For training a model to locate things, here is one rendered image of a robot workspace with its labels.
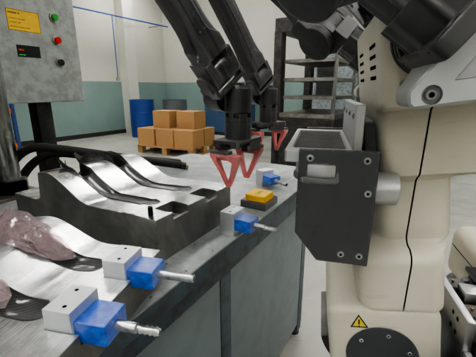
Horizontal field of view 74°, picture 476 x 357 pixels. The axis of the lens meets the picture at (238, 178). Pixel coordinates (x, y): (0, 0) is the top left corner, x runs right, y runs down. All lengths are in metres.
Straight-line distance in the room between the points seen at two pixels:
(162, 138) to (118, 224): 5.08
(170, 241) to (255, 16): 7.77
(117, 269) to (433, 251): 0.45
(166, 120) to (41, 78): 4.54
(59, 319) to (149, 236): 0.25
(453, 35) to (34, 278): 0.55
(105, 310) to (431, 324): 0.44
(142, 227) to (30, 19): 1.02
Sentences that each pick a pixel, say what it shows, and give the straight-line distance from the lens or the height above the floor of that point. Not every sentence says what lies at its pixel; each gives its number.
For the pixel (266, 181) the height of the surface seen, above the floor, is 0.82.
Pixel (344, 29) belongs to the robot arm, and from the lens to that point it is 0.74.
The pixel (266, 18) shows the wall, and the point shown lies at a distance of 8.08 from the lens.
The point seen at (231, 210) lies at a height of 0.85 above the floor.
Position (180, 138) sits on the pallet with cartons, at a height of 0.31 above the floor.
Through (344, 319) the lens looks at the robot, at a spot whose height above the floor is 0.78.
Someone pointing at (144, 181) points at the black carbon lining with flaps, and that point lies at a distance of 0.87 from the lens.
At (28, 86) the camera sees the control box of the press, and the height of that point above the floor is 1.13.
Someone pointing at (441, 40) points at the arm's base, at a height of 1.15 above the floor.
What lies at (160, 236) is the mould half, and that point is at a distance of 0.62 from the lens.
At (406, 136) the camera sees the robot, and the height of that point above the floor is 1.06.
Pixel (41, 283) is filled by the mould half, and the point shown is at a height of 0.86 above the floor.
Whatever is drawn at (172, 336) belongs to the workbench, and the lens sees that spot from 0.72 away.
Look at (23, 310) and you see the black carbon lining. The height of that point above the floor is 0.85.
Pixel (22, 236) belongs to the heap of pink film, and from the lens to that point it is 0.60.
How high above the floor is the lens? 1.12
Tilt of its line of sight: 16 degrees down
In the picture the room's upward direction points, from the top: straight up
